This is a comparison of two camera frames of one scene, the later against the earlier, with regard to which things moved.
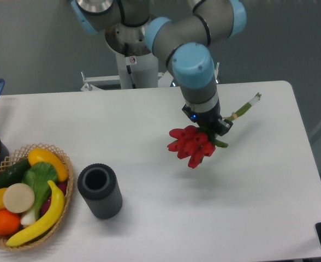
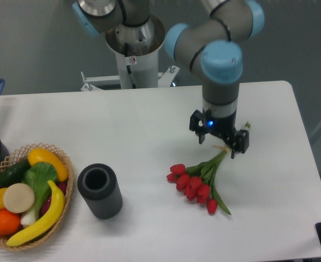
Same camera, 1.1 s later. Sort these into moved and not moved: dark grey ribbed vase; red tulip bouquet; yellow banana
Moved: red tulip bouquet
Not moved: dark grey ribbed vase; yellow banana
